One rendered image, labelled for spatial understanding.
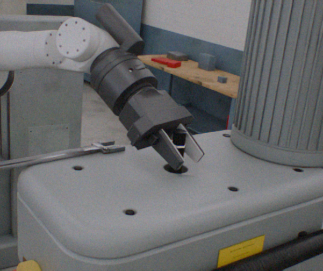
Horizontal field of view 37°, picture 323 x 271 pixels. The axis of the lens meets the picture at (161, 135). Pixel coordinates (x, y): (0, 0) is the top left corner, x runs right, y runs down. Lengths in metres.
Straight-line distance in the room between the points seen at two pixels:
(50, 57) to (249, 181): 0.40
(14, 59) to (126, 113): 0.26
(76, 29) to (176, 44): 6.86
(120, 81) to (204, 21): 6.41
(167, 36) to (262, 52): 7.04
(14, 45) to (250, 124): 0.43
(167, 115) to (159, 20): 7.31
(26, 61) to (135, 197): 0.36
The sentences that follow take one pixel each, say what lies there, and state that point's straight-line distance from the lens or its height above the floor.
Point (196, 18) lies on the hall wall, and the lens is 7.27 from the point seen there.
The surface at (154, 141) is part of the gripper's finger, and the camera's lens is 0.71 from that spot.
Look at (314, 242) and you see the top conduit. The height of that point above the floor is 1.80.
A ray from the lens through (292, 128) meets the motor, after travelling 0.80.
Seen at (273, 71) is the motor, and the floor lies 2.04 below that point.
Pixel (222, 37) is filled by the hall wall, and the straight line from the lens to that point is 6.84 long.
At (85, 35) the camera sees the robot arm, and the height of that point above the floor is 2.07.
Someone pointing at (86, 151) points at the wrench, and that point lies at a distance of 0.76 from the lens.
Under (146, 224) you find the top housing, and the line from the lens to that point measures 0.59.
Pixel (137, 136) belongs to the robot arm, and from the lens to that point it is 0.69.
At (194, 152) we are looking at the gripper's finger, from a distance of 0.74.
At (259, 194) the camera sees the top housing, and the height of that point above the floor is 1.89.
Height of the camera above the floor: 2.18
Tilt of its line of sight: 20 degrees down
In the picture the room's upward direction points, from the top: 6 degrees clockwise
